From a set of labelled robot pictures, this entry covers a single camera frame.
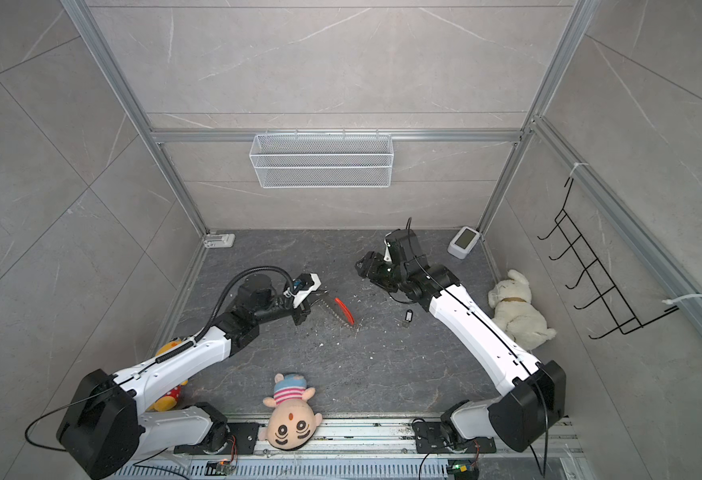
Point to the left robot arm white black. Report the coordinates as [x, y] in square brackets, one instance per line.
[111, 419]

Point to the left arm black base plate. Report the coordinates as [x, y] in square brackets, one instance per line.
[238, 437]

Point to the white digital clock device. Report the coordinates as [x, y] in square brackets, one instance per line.
[462, 244]

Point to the yellow red plush toy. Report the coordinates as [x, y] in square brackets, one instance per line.
[169, 400]

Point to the white wire mesh basket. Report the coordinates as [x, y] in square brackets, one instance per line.
[303, 160]

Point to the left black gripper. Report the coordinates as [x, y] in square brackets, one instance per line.
[304, 309]

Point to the black wire hook rack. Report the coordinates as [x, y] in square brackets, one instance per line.
[592, 271]

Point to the plush doll striped hat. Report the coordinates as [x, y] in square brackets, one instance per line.
[292, 422]

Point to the white wall socket box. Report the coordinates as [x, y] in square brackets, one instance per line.
[214, 241]

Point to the metal keyring holder red handle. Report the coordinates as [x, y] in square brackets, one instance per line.
[336, 308]

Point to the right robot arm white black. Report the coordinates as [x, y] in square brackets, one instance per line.
[531, 394]

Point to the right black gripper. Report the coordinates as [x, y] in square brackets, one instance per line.
[370, 268]

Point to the white plush dog toy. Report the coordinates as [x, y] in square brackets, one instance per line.
[514, 314]

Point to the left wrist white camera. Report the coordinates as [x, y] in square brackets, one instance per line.
[303, 286]

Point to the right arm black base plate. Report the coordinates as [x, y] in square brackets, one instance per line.
[441, 438]

